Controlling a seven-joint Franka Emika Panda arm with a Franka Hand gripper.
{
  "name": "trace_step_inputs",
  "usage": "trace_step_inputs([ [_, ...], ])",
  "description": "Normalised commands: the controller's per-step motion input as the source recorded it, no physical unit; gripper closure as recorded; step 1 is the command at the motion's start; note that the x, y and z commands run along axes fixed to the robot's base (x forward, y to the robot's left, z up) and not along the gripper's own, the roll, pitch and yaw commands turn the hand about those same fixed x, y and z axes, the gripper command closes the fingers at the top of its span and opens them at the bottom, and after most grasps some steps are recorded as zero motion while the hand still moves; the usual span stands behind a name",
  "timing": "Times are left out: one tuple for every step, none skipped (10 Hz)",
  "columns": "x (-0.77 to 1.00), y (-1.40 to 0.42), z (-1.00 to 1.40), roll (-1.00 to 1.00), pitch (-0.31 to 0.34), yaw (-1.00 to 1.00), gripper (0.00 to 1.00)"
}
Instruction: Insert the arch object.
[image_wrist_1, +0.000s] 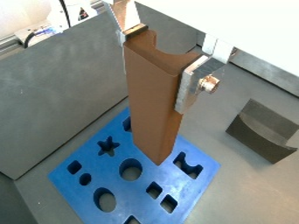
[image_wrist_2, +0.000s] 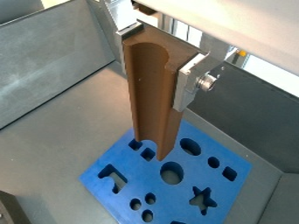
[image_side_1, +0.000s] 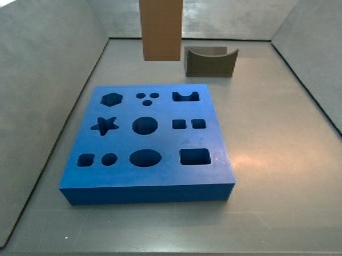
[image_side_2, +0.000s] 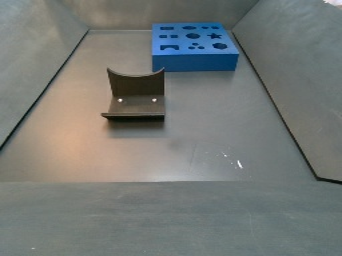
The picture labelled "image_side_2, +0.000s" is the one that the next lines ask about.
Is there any black curved holder stand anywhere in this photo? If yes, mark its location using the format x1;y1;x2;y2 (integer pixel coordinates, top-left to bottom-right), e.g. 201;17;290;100
101;69;165;119

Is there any blue shape sorter block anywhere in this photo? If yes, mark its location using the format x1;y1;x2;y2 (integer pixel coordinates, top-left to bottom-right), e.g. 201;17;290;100
151;22;239;72

